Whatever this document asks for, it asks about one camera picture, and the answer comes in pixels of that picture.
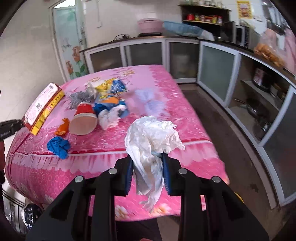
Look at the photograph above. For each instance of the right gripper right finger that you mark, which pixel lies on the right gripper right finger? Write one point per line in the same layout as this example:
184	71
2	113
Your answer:
171	175

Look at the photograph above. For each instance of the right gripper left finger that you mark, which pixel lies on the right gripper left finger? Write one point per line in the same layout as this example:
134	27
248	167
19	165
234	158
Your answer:
124	175

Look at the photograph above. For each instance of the white plastic bag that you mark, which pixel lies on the white plastic bag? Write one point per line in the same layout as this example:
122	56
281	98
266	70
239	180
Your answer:
146	140

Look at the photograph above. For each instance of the orange wrapper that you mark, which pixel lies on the orange wrapper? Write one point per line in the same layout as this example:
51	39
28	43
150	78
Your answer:
63	128

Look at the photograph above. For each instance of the white tissue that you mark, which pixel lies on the white tissue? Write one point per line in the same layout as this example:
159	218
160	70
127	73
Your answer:
110	118

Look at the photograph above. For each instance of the red paper noodle cup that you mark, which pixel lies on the red paper noodle cup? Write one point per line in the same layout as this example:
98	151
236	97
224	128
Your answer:
84	120

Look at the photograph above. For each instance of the white kitchen cabinet run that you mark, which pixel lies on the white kitchen cabinet run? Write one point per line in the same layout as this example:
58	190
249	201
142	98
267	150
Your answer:
258	96

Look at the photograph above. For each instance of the red yellow flat box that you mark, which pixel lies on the red yellow flat box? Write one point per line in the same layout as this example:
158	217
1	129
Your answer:
41	107

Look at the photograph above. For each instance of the pink floral tablecloth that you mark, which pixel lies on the pink floral tablecloth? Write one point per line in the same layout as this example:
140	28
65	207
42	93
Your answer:
39	175

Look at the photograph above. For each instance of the blue orange snack bag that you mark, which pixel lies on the blue orange snack bag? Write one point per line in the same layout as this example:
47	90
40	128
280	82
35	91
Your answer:
108	103

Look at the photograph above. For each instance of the grey mesh cloth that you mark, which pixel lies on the grey mesh cloth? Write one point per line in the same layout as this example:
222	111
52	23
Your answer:
82	96

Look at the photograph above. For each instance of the blue yellow snack bag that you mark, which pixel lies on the blue yellow snack bag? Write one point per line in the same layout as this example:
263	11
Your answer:
111	86

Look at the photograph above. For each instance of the floral glass door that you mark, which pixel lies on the floral glass door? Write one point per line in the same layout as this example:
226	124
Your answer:
70	39

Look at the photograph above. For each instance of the blue folded cloth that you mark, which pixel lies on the blue folded cloth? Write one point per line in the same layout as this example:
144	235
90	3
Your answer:
182	29

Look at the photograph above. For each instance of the pink plastic basin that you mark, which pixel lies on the pink plastic basin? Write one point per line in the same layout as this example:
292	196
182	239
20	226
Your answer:
150	25

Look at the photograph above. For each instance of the bag of oranges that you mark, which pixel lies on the bag of oranges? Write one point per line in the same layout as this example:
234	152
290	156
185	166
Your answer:
269	54

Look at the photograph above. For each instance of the microwave oven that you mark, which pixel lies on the microwave oven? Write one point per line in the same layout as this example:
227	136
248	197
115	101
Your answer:
247	37

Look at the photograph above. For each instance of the dark wooden spice shelf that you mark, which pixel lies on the dark wooden spice shelf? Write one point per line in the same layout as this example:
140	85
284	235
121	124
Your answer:
206	16

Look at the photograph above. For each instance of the yellow wall poster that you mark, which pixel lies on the yellow wall poster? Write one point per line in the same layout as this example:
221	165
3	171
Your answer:
244	10

